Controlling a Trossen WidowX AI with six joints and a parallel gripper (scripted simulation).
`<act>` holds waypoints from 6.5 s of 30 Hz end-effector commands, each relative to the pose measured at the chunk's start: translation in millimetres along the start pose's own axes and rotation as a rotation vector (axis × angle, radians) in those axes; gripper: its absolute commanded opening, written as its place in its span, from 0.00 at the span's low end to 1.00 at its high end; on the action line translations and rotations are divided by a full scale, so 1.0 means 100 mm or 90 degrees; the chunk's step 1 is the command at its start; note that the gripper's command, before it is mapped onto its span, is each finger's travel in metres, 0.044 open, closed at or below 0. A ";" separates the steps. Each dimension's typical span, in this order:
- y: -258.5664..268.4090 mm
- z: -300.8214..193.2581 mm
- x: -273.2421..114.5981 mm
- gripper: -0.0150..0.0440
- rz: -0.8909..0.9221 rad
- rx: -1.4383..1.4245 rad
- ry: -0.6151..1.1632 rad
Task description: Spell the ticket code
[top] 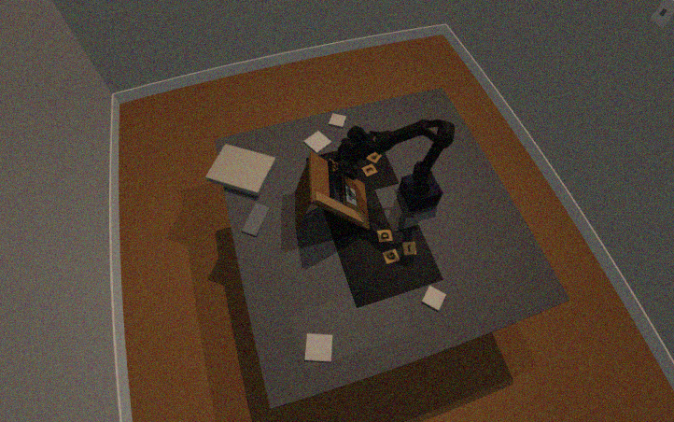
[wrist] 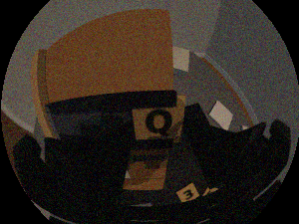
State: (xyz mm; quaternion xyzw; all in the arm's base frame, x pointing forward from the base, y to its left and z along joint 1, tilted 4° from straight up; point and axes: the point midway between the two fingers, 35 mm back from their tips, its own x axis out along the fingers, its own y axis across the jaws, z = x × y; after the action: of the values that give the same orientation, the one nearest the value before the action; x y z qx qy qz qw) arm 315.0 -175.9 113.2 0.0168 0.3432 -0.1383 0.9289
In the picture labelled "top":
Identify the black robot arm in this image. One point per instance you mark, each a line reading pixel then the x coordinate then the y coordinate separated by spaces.
pixel 386 140

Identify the beige flat rectangular slab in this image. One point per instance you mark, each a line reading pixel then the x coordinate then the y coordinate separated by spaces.
pixel 241 169

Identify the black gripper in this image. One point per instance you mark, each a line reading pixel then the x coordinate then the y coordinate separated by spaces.
pixel 349 170

